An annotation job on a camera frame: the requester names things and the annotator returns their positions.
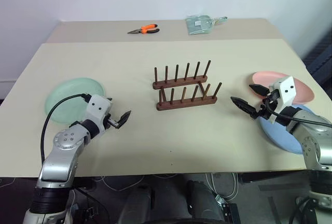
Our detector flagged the red plate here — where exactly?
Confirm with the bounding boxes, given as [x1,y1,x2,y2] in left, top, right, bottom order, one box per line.
[252,71,315,106]

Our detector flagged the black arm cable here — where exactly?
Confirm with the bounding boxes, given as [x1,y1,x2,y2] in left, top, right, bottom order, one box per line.
[263,96,332,128]
[40,93,90,164]

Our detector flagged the green dustpan in plastic bag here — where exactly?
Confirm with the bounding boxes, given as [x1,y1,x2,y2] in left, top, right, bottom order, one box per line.
[185,15,229,36]

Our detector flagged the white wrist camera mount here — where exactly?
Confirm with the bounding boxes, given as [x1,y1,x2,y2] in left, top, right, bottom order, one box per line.
[84,94,113,133]
[268,76,297,124]

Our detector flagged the white coiled floor cable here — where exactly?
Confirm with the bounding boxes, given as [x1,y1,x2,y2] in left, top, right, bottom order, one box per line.
[206,173,240,202]

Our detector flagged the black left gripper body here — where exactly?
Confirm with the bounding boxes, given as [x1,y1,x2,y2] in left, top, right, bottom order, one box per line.
[102,114,119,131]

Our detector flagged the green plate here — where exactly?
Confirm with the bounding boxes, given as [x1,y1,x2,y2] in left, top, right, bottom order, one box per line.
[44,77,106,125]

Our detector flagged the thin white floor cable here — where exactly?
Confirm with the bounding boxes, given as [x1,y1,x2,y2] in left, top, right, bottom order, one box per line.
[100,174,147,191]

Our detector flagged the black box under table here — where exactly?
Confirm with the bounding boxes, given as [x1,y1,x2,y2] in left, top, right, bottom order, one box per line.
[222,203,241,224]

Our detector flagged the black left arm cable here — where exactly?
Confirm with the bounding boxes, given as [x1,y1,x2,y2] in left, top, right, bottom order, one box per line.
[40,93,90,164]

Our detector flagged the dark rounded shape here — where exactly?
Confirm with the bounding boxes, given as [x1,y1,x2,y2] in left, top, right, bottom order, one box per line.
[186,179,222,220]

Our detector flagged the black ribbed object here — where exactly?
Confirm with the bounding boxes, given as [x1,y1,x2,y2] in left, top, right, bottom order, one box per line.
[301,30,332,90]

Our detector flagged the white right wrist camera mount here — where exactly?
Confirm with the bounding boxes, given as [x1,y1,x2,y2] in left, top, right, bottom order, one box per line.
[268,76,297,124]

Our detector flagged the wooden dish rack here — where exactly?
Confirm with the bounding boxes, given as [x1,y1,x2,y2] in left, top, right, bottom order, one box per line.
[152,59,223,111]

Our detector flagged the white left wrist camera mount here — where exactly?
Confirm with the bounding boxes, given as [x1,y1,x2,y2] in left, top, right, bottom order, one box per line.
[84,94,113,133]

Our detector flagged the orange handled pliers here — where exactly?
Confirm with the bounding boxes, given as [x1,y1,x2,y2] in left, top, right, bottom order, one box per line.
[127,23,160,35]

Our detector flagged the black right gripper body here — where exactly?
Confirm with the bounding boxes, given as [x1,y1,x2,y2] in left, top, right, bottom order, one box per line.
[251,89,283,120]

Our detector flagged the blue plate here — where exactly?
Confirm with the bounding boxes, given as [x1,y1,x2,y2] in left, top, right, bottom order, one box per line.
[259,104,316,156]

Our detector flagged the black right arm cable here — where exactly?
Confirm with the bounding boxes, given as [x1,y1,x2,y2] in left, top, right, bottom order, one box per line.
[263,96,332,128]

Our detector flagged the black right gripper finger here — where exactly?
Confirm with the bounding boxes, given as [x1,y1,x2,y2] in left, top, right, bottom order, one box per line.
[248,84,270,96]
[230,96,257,117]

